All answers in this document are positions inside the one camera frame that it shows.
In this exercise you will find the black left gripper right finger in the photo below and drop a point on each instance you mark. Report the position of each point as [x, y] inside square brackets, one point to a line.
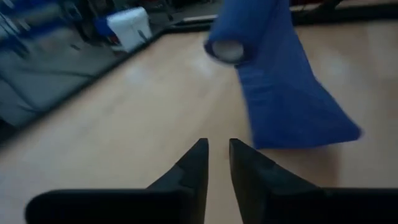
[280, 205]

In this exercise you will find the white trash bin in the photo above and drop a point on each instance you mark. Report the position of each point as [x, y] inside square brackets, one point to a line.
[130, 28]

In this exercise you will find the blue bandage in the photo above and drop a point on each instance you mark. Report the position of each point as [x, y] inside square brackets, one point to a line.
[280, 93]

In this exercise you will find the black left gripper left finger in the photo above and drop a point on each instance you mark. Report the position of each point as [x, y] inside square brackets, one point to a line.
[174, 205]

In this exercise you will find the blue tote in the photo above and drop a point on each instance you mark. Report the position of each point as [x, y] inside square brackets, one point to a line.
[101, 26]

